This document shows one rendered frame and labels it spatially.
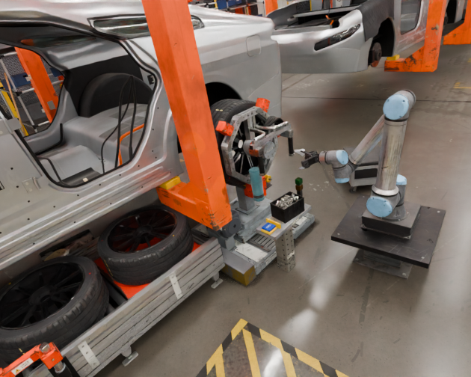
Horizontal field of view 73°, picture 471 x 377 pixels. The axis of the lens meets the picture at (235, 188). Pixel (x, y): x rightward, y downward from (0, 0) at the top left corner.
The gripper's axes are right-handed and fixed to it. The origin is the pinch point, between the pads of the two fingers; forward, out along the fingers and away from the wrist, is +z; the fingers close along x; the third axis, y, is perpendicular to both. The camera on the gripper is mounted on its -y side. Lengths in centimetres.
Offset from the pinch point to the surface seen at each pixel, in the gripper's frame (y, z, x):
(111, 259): -125, 66, -15
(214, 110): -21, 44, 49
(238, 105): -10, 29, 48
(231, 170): -35.1, 30.1, 8.0
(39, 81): -56, 271, 126
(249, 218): -17, 50, -44
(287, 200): -23.2, -2.3, -20.8
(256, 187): -24.1, 22.8, -10.9
